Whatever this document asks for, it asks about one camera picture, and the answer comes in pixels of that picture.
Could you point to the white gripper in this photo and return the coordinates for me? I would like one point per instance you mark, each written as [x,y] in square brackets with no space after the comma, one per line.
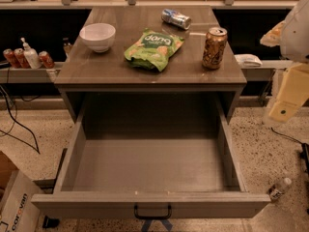
[295,38]

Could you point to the green rice chip bag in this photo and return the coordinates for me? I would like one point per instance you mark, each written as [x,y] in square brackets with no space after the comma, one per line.
[153,50]

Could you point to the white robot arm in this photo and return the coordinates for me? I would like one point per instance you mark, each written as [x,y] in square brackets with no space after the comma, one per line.
[292,35]

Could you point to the grey cabinet with counter top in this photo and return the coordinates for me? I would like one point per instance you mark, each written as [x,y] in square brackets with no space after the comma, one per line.
[85,71]

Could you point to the open grey top drawer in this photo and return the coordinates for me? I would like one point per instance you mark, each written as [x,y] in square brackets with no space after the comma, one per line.
[151,150]

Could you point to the white cloth on shelf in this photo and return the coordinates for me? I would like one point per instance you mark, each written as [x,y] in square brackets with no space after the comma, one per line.
[248,60]

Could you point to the gold soda can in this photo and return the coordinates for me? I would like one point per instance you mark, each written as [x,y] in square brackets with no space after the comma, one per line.
[215,43]

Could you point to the blue silver can lying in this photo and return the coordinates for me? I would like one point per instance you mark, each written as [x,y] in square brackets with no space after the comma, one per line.
[176,18]

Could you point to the clear plastic bottle on floor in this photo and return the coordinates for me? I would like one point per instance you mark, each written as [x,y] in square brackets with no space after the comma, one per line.
[279,188]

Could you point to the white ceramic bowl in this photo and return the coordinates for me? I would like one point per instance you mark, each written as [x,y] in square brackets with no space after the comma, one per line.
[98,36]

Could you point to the small dark bottle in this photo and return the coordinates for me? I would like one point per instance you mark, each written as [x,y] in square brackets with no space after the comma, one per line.
[67,46]

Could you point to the red can right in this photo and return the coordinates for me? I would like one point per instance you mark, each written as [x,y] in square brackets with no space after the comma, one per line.
[46,59]

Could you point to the white pump bottle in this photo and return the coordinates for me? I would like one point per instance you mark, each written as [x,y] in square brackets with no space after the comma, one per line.
[31,55]

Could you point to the grey side shelf left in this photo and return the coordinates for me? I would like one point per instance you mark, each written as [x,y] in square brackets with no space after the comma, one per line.
[42,75]

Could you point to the cardboard box with print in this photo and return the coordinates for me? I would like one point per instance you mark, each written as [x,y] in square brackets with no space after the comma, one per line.
[17,213]

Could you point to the black drawer handle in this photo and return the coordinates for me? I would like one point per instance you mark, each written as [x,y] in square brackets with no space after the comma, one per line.
[138,216]

